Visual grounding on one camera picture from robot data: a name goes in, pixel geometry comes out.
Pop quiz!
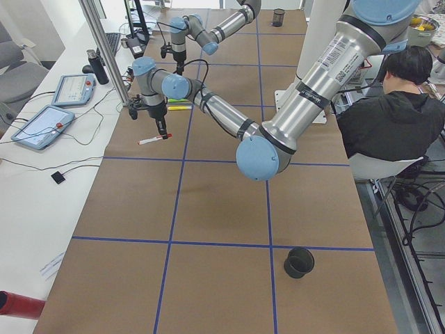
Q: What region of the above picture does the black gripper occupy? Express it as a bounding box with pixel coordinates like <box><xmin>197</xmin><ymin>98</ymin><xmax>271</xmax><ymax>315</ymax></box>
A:
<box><xmin>147</xmin><ymin>102</ymin><xmax>168</xmax><ymax>140</ymax></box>
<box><xmin>173</xmin><ymin>51</ymin><xmax>186</xmax><ymax>75</ymax></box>

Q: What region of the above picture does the red marker pen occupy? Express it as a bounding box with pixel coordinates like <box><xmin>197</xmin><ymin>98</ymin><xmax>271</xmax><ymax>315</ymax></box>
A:
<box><xmin>138</xmin><ymin>133</ymin><xmax>172</xmax><ymax>145</ymax></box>

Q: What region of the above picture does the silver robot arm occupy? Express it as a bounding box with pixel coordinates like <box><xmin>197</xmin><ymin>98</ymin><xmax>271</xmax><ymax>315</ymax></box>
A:
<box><xmin>129</xmin><ymin>1</ymin><xmax>418</xmax><ymax>181</ymax></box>
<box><xmin>161</xmin><ymin>0</ymin><xmax>261</xmax><ymax>75</ymax></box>

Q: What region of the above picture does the yellow highlighter pen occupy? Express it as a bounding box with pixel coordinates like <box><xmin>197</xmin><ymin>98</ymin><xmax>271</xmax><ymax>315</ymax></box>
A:
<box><xmin>168</xmin><ymin>106</ymin><xmax>192</xmax><ymax>111</ymax></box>

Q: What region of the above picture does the black keyboard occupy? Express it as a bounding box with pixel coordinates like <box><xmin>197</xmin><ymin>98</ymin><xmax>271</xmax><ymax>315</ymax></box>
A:
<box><xmin>105</xmin><ymin>32</ymin><xmax>121</xmax><ymax>56</ymax></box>

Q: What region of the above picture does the dark water bottle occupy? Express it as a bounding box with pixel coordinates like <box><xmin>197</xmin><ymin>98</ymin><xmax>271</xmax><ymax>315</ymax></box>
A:
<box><xmin>86</xmin><ymin>49</ymin><xmax>109</xmax><ymax>85</ymax></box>

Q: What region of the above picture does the blue teach pendant far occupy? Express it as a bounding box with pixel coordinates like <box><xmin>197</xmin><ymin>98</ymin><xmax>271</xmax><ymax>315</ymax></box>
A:
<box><xmin>51</xmin><ymin>74</ymin><xmax>96</xmax><ymax>107</ymax></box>

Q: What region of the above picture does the blue teach pendant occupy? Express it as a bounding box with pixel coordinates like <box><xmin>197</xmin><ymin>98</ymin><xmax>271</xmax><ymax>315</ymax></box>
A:
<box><xmin>10</xmin><ymin>105</ymin><xmax>75</xmax><ymax>150</ymax></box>
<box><xmin>51</xmin><ymin>74</ymin><xmax>96</xmax><ymax>107</ymax></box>

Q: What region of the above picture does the black mesh cup right side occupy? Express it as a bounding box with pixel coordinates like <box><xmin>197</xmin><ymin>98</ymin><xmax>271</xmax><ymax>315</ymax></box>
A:
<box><xmin>272</xmin><ymin>8</ymin><xmax>285</xmax><ymax>27</ymax></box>

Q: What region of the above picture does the black mesh cup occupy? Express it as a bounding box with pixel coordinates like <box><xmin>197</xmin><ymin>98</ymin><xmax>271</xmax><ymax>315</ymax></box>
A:
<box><xmin>272</xmin><ymin>8</ymin><xmax>285</xmax><ymax>27</ymax></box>
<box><xmin>284</xmin><ymin>247</ymin><xmax>315</xmax><ymax>279</ymax></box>

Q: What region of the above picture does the blue teach pendant near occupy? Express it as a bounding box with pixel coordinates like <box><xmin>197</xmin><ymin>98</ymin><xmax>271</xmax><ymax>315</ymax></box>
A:
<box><xmin>10</xmin><ymin>105</ymin><xmax>75</xmax><ymax>150</ymax></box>

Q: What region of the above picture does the small black sensor pad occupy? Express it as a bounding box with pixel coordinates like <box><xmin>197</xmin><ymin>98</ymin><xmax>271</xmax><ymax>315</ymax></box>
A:
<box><xmin>51</xmin><ymin>171</ymin><xmax>65</xmax><ymax>184</ymax></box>

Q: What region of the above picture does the black mesh cup left side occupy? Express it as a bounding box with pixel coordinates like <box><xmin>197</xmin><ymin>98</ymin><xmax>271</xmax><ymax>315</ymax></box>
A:
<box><xmin>284</xmin><ymin>247</ymin><xmax>315</xmax><ymax>279</ymax></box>

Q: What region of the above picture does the white chair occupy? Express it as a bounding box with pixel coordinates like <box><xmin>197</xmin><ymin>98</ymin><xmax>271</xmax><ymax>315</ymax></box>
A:
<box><xmin>348</xmin><ymin>153</ymin><xmax>423</xmax><ymax>184</ymax></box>

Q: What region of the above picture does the seated person in black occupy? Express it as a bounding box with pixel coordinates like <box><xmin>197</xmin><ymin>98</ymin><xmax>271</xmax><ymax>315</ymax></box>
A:
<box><xmin>337</xmin><ymin>46</ymin><xmax>444</xmax><ymax>161</ymax></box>

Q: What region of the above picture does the red cylinder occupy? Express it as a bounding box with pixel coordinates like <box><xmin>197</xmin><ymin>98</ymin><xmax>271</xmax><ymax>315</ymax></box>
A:
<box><xmin>1</xmin><ymin>291</ymin><xmax>46</xmax><ymax>320</ymax></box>

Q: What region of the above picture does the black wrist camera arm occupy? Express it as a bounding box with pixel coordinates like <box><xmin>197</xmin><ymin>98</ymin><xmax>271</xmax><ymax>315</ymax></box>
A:
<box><xmin>160</xmin><ymin>43</ymin><xmax>173</xmax><ymax>59</ymax></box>
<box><xmin>128</xmin><ymin>95</ymin><xmax>148</xmax><ymax>120</ymax></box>

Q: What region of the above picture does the aluminium frame post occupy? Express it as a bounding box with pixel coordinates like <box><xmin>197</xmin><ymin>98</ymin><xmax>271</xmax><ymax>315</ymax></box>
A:
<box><xmin>79</xmin><ymin>0</ymin><xmax>129</xmax><ymax>106</ymax></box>

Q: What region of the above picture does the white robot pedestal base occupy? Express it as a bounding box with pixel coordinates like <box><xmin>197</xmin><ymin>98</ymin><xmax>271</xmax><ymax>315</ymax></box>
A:
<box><xmin>275</xmin><ymin>0</ymin><xmax>348</xmax><ymax>112</ymax></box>

